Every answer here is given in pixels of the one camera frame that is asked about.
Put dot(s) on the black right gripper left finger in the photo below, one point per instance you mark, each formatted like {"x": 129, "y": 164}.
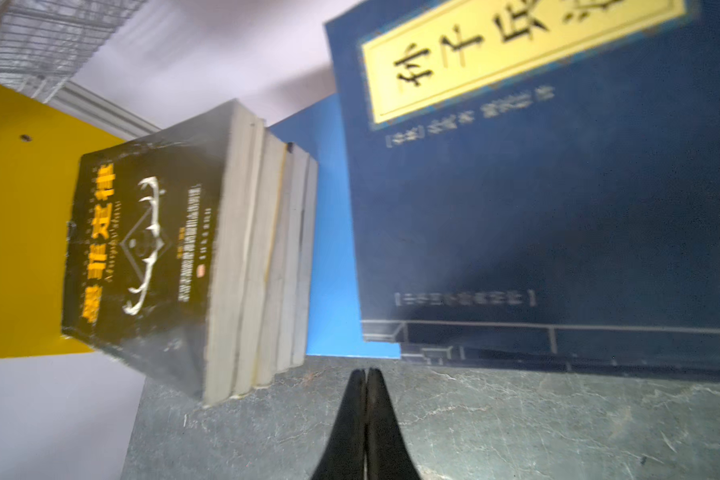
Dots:
{"x": 344, "y": 454}

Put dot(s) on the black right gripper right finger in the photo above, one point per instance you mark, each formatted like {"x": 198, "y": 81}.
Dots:
{"x": 386, "y": 454}

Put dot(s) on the black book yellow title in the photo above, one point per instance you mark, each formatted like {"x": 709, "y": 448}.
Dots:
{"x": 156, "y": 249}

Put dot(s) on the purple old man book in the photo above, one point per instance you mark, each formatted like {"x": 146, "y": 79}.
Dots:
{"x": 303, "y": 264}

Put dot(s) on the navy book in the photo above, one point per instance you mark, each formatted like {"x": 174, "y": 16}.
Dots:
{"x": 536, "y": 183}

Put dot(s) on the yellow pink blue bookshelf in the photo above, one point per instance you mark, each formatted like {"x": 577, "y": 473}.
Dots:
{"x": 40, "y": 148}

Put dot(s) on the white wire rack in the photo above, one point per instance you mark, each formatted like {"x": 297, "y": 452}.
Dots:
{"x": 43, "y": 44}

